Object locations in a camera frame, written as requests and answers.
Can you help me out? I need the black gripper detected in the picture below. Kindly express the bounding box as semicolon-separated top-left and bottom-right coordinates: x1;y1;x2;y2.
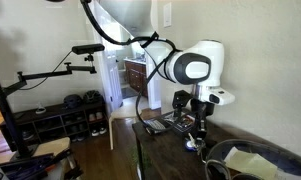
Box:
189;99;216;141

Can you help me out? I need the key bunch with black strap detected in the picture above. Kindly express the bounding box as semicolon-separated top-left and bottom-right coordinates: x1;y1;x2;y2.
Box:
184;132;208;158

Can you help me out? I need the dark wooden console table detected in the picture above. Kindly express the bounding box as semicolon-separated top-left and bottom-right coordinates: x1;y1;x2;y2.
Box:
131;107;301;180

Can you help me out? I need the black white striped wallet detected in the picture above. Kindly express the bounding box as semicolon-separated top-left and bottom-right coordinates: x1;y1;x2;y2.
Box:
143;119;168;136

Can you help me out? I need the yellow paper note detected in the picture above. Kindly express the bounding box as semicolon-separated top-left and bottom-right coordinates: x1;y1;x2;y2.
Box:
223;146;279;180

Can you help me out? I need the round light wooden stool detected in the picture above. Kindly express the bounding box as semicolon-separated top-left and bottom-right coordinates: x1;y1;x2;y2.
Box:
108;104;143;151

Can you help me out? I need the brown wooden cabinet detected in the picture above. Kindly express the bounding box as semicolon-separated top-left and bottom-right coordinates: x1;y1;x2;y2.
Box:
124;59;149;98

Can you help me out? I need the dark blue glass bowl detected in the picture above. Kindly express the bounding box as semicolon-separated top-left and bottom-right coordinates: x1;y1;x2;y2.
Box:
204;139;301;180

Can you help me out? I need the white panel door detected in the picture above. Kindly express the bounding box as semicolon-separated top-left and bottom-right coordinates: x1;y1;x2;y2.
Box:
89;0;124;114

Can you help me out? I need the black bicycle helmet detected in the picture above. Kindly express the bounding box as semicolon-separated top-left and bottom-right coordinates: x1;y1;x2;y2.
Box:
82;89;104;104
63;94;84;109

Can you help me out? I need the dark wooden shoe shelf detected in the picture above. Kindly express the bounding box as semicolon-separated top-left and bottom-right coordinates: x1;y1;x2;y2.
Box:
0;99;109;151

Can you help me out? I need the tan seat stool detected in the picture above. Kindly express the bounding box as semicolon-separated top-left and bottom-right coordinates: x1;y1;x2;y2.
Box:
0;136;85;180

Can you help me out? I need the small white shelf object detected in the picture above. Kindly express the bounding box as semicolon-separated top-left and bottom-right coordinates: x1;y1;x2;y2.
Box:
34;101;47;115

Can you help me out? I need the black stand pole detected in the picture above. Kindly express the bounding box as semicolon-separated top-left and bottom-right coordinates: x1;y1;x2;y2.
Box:
0;61;38;159

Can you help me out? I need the black coiled cord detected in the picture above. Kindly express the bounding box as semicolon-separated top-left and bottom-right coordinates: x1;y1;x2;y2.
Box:
204;159;258;180

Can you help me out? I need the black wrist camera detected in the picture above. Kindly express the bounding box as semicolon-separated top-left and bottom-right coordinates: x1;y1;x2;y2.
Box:
171;89;193;111

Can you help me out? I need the white light switch plate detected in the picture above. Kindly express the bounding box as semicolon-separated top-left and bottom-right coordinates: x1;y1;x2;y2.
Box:
162;2;173;28

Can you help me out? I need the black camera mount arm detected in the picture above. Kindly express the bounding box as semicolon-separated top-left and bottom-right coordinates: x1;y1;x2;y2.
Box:
3;53;98;96

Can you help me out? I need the black stereo camera bar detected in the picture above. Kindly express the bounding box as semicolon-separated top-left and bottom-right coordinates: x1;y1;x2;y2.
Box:
71;43;106;56

